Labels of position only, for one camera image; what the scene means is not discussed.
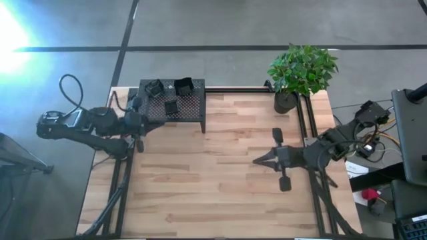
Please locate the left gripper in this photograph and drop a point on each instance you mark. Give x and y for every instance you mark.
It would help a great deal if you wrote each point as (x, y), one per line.
(136, 120)

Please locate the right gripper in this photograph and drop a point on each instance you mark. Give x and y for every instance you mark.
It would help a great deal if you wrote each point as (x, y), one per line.
(283, 156)

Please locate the black leaf-shaped mini plate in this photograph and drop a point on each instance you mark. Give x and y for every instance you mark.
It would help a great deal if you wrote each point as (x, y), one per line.
(154, 88)

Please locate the black wavy square mini plate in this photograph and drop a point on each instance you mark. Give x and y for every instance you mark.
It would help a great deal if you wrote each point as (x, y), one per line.
(183, 86)

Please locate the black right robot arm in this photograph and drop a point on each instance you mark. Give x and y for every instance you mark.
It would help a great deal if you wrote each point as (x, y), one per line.
(347, 133)

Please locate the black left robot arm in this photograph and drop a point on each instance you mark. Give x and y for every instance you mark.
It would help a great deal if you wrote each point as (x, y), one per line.
(83, 125)

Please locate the black perforated metal shelf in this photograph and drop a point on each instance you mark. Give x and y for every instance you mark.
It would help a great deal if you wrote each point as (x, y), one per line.
(187, 106)

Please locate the black plant pot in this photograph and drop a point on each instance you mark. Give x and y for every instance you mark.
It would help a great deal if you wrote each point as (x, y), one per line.
(285, 103)

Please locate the green leafy plant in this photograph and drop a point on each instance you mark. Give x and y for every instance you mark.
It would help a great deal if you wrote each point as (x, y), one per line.
(302, 66)

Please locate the white power adapter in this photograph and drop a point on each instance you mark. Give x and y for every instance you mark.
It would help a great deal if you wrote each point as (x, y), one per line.
(368, 147)

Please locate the small red object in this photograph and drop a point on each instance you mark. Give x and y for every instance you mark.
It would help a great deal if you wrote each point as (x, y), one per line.
(369, 194)

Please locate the dark grey monitor panel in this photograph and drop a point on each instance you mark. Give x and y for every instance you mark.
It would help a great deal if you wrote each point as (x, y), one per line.
(412, 140)

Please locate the black keyboard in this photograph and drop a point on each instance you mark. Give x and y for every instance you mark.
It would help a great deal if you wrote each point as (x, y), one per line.
(413, 228)

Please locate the black cylindrical pole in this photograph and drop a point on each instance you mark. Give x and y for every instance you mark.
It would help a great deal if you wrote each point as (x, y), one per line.
(418, 93)

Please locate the black aluminium table frame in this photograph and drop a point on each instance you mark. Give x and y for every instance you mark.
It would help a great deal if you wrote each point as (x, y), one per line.
(233, 90)

